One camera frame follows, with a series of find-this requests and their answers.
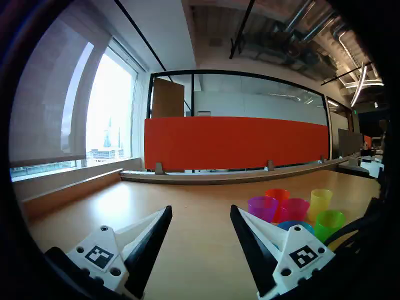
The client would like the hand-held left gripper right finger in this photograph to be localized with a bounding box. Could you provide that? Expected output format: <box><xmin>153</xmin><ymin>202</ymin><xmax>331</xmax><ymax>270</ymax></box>
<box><xmin>229</xmin><ymin>204</ymin><xmax>337</xmax><ymax>300</ymax></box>

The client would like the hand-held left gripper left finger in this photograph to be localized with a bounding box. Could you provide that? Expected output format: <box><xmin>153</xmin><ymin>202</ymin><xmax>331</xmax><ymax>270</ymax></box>
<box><xmin>44</xmin><ymin>205</ymin><xmax>173</xmax><ymax>299</ymax></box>

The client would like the blue plastic cup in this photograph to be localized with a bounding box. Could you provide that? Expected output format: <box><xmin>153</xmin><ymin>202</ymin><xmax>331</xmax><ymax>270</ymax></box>
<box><xmin>276</xmin><ymin>219</ymin><xmax>315</xmax><ymax>236</ymax></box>

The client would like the pink plastic cup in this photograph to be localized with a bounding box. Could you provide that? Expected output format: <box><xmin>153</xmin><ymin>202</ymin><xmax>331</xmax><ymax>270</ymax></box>
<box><xmin>279</xmin><ymin>197</ymin><xmax>311</xmax><ymax>223</ymax></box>

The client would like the green plastic cup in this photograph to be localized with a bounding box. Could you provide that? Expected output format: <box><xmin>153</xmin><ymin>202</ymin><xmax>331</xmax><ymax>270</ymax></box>
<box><xmin>313</xmin><ymin>209</ymin><xmax>347</xmax><ymax>243</ymax></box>

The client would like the purple plastic cup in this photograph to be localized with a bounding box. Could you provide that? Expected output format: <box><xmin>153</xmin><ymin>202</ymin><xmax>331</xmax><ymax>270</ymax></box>
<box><xmin>247</xmin><ymin>195</ymin><xmax>280</xmax><ymax>223</ymax></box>

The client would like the yellow plastic cup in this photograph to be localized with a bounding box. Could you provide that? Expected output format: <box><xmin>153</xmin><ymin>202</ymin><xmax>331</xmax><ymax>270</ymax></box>
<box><xmin>307</xmin><ymin>188</ymin><xmax>333</xmax><ymax>222</ymax></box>

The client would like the orange plastic cup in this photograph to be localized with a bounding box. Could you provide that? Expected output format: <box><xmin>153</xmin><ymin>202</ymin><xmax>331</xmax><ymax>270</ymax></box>
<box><xmin>265</xmin><ymin>188</ymin><xmax>291</xmax><ymax>223</ymax></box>

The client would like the red desk screen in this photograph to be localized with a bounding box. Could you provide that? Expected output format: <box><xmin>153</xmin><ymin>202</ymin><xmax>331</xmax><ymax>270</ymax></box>
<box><xmin>120</xmin><ymin>116</ymin><xmax>348</xmax><ymax>186</ymax></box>

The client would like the grey desk screen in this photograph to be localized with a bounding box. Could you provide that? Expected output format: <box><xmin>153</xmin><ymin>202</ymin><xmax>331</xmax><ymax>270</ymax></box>
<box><xmin>337</xmin><ymin>128</ymin><xmax>364</xmax><ymax>158</ymax></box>

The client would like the black cable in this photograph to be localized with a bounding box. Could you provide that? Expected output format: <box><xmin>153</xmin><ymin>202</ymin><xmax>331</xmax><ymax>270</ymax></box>
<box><xmin>323</xmin><ymin>204</ymin><xmax>383</xmax><ymax>251</ymax></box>

